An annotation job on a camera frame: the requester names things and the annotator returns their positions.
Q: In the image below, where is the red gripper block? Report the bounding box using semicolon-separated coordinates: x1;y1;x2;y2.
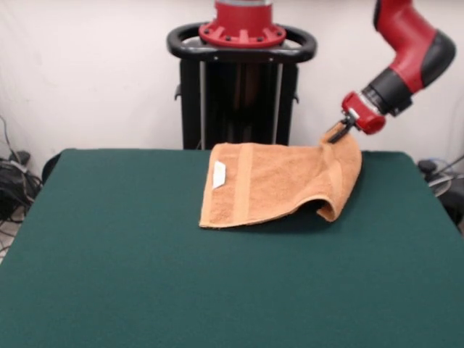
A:
324;91;386;144

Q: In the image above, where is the orange terry towel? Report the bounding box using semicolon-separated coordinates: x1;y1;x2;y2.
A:
198;130;363;230

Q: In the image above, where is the grey round stand base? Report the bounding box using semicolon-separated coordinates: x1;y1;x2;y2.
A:
427;173;453;199

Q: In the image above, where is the black bulky object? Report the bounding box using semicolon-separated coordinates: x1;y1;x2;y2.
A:
440;188;464;224

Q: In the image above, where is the dark green table cloth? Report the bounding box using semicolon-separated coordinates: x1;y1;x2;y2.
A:
0;147;464;348

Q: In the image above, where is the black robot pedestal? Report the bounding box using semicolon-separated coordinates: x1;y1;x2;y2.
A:
166;22;318;150

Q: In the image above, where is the black cable tangle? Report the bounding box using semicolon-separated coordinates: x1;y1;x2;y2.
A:
0;115;44;224

